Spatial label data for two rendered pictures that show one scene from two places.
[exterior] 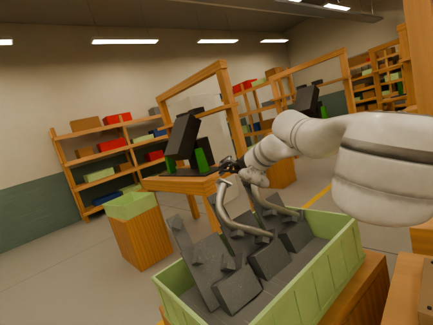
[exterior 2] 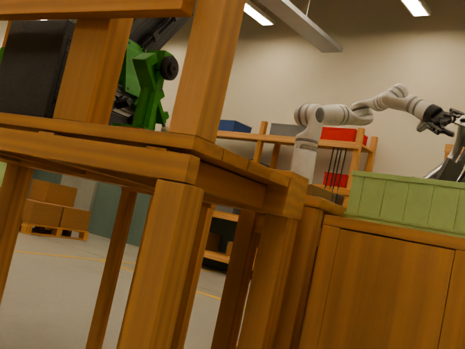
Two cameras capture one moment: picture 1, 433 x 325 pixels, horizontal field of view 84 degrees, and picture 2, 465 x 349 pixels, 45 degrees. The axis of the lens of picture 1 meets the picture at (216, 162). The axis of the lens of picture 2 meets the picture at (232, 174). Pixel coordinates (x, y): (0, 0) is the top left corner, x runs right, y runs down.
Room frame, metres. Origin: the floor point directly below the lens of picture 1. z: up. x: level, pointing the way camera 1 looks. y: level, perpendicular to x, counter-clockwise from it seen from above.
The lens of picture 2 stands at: (2.53, -1.29, 0.68)
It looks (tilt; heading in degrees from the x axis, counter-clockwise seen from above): 5 degrees up; 166
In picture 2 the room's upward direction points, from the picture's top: 12 degrees clockwise
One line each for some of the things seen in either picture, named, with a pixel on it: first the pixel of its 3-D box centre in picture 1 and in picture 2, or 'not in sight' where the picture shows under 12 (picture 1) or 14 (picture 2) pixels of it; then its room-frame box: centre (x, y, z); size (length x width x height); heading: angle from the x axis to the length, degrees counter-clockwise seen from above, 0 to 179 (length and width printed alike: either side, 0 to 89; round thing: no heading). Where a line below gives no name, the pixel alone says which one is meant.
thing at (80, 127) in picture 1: (130, 156); not in sight; (6.35, 2.13, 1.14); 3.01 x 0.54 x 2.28; 128
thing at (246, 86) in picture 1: (254, 120); not in sight; (6.93, -1.38, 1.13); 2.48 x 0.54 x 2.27; 38
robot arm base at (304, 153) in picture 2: not in sight; (302, 164); (0.47, -0.49, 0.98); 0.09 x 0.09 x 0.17; 46
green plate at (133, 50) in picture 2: not in sight; (129, 69); (0.43, -1.23, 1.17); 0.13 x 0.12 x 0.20; 44
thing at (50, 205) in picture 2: not in sight; (44, 207); (-6.13, -1.73, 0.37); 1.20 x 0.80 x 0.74; 136
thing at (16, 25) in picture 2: not in sight; (48, 75); (0.44, -1.50, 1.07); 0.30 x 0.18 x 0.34; 44
